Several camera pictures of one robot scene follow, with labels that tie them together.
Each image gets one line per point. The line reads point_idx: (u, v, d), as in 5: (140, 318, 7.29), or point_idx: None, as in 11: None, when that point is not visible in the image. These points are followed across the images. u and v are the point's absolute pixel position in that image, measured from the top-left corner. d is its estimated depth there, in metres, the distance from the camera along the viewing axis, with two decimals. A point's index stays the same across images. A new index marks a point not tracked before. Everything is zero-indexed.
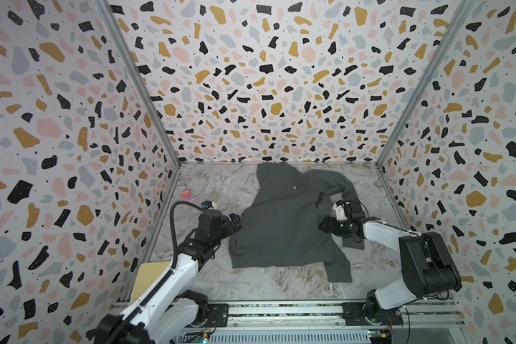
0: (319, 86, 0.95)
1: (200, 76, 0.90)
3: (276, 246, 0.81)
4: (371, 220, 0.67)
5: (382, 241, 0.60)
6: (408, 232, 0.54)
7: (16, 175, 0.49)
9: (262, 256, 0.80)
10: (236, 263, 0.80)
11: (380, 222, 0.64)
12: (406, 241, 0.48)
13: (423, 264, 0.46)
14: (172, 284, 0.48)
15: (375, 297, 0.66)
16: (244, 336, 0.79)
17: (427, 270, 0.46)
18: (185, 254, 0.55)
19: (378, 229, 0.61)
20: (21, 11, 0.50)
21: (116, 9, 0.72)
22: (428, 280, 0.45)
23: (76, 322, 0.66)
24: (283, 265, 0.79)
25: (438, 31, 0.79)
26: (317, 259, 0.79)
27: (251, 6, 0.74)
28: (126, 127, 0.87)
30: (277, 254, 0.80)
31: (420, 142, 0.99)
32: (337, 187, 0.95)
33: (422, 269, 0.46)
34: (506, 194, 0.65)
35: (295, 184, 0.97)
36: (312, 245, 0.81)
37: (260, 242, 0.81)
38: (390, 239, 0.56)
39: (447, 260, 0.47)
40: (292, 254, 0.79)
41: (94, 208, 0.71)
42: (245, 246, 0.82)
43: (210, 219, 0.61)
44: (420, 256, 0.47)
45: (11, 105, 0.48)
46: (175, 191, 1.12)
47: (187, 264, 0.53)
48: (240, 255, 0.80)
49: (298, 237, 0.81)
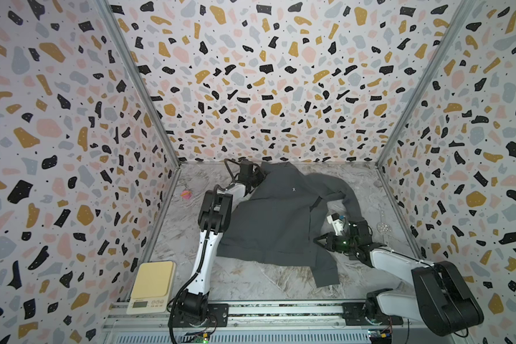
0: (319, 86, 0.95)
1: (200, 76, 0.90)
3: (263, 243, 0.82)
4: (378, 247, 0.65)
5: (392, 270, 0.57)
6: (419, 261, 0.52)
7: (16, 175, 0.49)
9: (246, 250, 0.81)
10: (221, 253, 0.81)
11: (388, 249, 0.62)
12: (420, 273, 0.46)
13: (441, 300, 0.43)
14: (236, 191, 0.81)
15: (376, 299, 0.65)
16: (244, 336, 0.79)
17: (446, 306, 0.43)
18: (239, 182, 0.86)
19: (387, 258, 0.58)
20: (22, 11, 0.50)
21: (116, 9, 0.72)
22: (447, 317, 0.42)
23: (76, 322, 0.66)
24: (266, 262, 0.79)
25: (438, 31, 0.79)
26: (300, 263, 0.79)
27: (251, 6, 0.74)
28: (126, 127, 0.87)
30: (261, 250, 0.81)
31: (420, 142, 0.99)
32: (337, 193, 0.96)
33: (441, 305, 0.43)
34: (506, 194, 0.65)
35: (296, 185, 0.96)
36: (298, 247, 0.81)
37: (249, 236, 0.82)
38: (400, 268, 0.53)
39: (465, 294, 0.44)
40: (275, 254, 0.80)
41: (94, 208, 0.71)
42: (234, 237, 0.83)
43: (247, 167, 0.93)
44: (437, 291, 0.44)
45: (11, 105, 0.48)
46: (175, 191, 1.12)
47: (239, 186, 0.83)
48: (226, 246, 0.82)
49: (284, 238, 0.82)
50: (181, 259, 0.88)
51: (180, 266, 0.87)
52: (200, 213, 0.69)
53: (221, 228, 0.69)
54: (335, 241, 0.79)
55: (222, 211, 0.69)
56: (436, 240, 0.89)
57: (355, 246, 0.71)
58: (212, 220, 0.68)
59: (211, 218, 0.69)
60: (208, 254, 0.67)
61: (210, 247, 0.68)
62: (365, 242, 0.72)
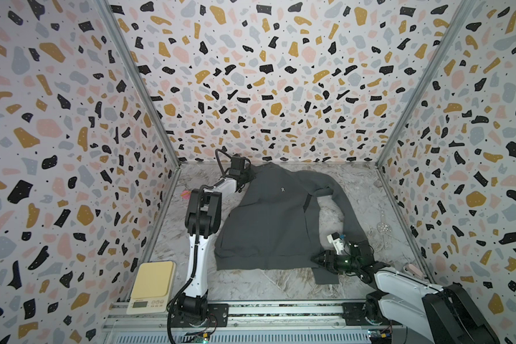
0: (319, 86, 0.95)
1: (200, 76, 0.90)
3: (262, 249, 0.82)
4: (385, 268, 0.64)
5: (399, 294, 0.56)
6: (426, 286, 0.50)
7: (16, 175, 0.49)
9: (247, 259, 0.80)
10: (219, 265, 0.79)
11: (394, 271, 0.60)
12: (431, 301, 0.45)
13: (456, 329, 0.42)
14: (228, 186, 0.76)
15: (378, 302, 0.65)
16: (244, 336, 0.79)
17: (463, 335, 0.42)
18: (229, 177, 0.80)
19: (394, 281, 0.57)
20: (22, 11, 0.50)
21: (116, 9, 0.72)
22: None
23: (76, 322, 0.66)
24: (269, 268, 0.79)
25: (438, 31, 0.79)
26: (303, 264, 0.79)
27: (251, 6, 0.74)
28: (126, 127, 0.87)
30: (262, 256, 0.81)
31: (420, 142, 0.99)
32: (325, 189, 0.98)
33: (456, 334, 0.42)
34: (506, 194, 0.65)
35: (284, 185, 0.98)
36: (299, 250, 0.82)
37: (246, 244, 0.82)
38: (408, 294, 0.53)
39: (480, 319, 0.43)
40: (276, 258, 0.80)
41: (94, 208, 0.71)
42: (231, 247, 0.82)
43: (239, 160, 0.88)
44: (449, 318, 0.43)
45: (11, 105, 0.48)
46: (175, 192, 1.11)
47: (231, 182, 0.78)
48: (225, 257, 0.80)
49: (283, 241, 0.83)
50: (181, 259, 0.89)
51: (180, 266, 0.87)
52: (187, 215, 0.63)
53: (210, 231, 0.63)
54: (336, 261, 0.77)
55: (211, 212, 0.63)
56: (436, 240, 0.89)
57: (357, 267, 0.70)
58: (201, 222, 0.62)
59: (198, 219, 0.63)
60: (201, 257, 0.64)
61: (201, 251, 0.64)
62: (368, 263, 0.71)
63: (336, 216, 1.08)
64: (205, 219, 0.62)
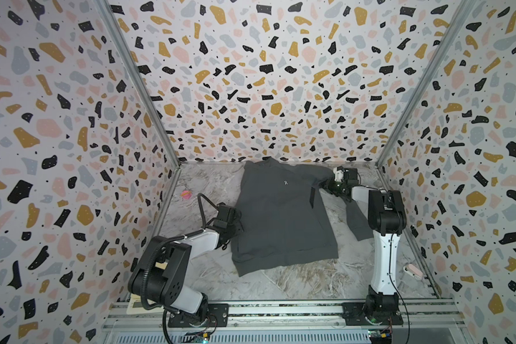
0: (319, 86, 0.95)
1: (200, 76, 0.90)
3: (280, 246, 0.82)
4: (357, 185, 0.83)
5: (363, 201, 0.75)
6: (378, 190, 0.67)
7: (15, 175, 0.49)
9: (266, 258, 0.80)
10: (240, 270, 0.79)
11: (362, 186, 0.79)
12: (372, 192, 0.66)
13: (380, 208, 0.65)
14: (203, 239, 0.58)
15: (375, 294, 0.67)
16: (244, 336, 0.79)
17: (383, 212, 0.65)
18: (211, 229, 0.66)
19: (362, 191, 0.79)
20: (21, 11, 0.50)
21: (116, 9, 0.72)
22: (381, 219, 0.64)
23: (76, 322, 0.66)
24: (289, 264, 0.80)
25: (438, 31, 0.79)
26: (325, 256, 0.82)
27: (251, 6, 0.74)
28: (126, 127, 0.87)
30: (282, 253, 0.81)
31: (420, 142, 0.99)
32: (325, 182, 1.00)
33: (379, 211, 0.65)
34: (506, 194, 0.65)
35: (287, 179, 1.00)
36: (316, 243, 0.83)
37: (264, 244, 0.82)
38: None
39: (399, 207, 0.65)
40: (297, 254, 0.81)
41: (94, 208, 0.71)
42: (249, 250, 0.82)
43: (226, 211, 0.74)
44: (380, 203, 0.65)
45: (11, 105, 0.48)
46: (175, 191, 1.12)
47: (212, 233, 0.63)
48: (244, 261, 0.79)
49: (299, 236, 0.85)
50: None
51: None
52: (135, 272, 0.44)
53: (163, 298, 0.42)
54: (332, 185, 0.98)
55: (169, 270, 0.44)
56: (436, 240, 0.89)
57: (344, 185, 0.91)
58: (150, 286, 0.43)
59: (147, 281, 0.44)
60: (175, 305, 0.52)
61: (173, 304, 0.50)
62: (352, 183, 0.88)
63: (336, 216, 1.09)
64: (157, 281, 0.44)
